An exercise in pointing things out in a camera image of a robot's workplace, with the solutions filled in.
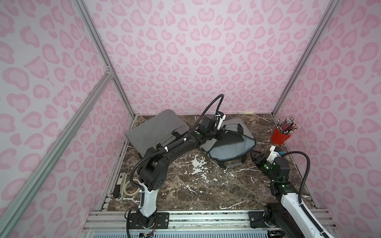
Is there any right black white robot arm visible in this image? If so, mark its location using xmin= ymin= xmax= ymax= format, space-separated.
xmin=250 ymin=146 xmax=333 ymax=238

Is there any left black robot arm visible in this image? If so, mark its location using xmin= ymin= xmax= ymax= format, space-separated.
xmin=129 ymin=112 xmax=226 ymax=228

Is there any bundle of pens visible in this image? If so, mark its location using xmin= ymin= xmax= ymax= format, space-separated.
xmin=276 ymin=117 xmax=299 ymax=135

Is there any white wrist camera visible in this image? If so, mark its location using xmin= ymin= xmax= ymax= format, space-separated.
xmin=267 ymin=146 xmax=282 ymax=164
xmin=215 ymin=111 xmax=226 ymax=130

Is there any white coiled cable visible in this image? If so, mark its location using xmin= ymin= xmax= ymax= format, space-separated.
xmin=123 ymin=178 xmax=142 ymax=197

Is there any black laptop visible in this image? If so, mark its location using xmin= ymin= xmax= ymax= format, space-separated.
xmin=220 ymin=131 xmax=245 ymax=146

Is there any grey laptop bag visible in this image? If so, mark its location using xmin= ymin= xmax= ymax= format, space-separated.
xmin=126 ymin=110 xmax=190 ymax=157
xmin=200 ymin=118 xmax=257 ymax=169

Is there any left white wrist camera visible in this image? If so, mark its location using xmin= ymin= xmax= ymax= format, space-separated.
xmin=215 ymin=111 xmax=226 ymax=130

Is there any beige power strip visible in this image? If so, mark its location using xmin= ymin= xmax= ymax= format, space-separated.
xmin=112 ymin=172 xmax=127 ymax=201

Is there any right black corrugated cable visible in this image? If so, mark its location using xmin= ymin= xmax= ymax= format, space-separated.
xmin=281 ymin=151 xmax=311 ymax=204

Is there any red pen cup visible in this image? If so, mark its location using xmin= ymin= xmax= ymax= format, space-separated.
xmin=270 ymin=128 xmax=291 ymax=145

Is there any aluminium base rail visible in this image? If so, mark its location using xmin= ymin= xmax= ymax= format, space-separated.
xmin=80 ymin=209 xmax=340 ymax=238

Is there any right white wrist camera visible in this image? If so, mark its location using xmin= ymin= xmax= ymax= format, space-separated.
xmin=267 ymin=146 xmax=282 ymax=164

